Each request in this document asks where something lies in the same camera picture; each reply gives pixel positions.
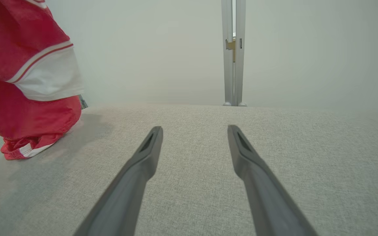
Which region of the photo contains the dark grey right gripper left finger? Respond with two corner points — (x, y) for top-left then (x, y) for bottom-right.
(73, 126), (163, 236)

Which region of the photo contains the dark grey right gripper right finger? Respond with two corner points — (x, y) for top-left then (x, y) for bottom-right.
(227, 125), (318, 236)

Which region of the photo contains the red Bulls 23 jersey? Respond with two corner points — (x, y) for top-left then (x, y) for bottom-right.
(0, 0), (88, 160)

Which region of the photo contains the grey partition post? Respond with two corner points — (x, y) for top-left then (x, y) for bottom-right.
(221, 0), (247, 107)

